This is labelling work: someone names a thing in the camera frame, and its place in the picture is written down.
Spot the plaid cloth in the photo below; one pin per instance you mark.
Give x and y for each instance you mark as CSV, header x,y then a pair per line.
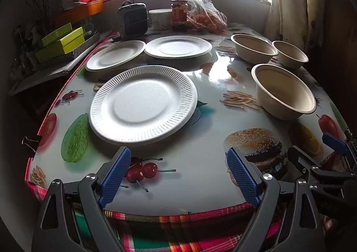
x,y
173,229

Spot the red label glass jar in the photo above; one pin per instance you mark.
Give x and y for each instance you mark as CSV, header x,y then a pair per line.
x,y
179,14

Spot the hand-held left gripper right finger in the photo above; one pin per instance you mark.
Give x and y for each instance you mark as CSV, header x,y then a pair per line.
x,y
242,176

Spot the black binder clip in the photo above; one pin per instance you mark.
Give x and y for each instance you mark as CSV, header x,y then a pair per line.
x,y
35,143

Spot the pile of oranges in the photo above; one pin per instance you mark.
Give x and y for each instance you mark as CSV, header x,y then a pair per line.
x,y
207,23

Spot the white paper plate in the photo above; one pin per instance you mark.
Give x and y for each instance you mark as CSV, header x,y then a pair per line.
x,y
114,55
139,101
178,46

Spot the fruit printed table cover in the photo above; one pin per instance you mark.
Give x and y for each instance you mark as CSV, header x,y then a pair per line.
x,y
195,134

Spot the olive green flat box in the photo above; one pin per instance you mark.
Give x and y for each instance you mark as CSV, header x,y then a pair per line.
x,y
55,34

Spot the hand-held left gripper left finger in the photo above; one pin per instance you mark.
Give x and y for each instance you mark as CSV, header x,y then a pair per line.
x,y
117,176

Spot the small beige paper bowl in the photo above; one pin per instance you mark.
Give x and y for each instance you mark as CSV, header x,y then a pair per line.
x,y
290,53

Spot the cream patterned curtain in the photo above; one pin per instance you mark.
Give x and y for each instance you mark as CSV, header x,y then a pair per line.
x,y
295,3

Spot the white shelf board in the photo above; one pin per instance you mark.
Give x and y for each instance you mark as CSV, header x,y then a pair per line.
x,y
47,72

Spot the striped black white box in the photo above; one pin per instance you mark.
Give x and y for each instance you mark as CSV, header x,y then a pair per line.
x,y
88,42

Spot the small grey fan heater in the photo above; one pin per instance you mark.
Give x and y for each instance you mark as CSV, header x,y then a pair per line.
x,y
132,21

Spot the white paper cup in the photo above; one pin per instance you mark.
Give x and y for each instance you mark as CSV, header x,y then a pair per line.
x,y
160,18

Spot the orange plastic tray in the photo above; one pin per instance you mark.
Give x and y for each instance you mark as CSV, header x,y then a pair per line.
x,y
92,7

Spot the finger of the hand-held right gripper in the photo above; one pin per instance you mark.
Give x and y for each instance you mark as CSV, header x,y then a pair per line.
x,y
302,161
334,142

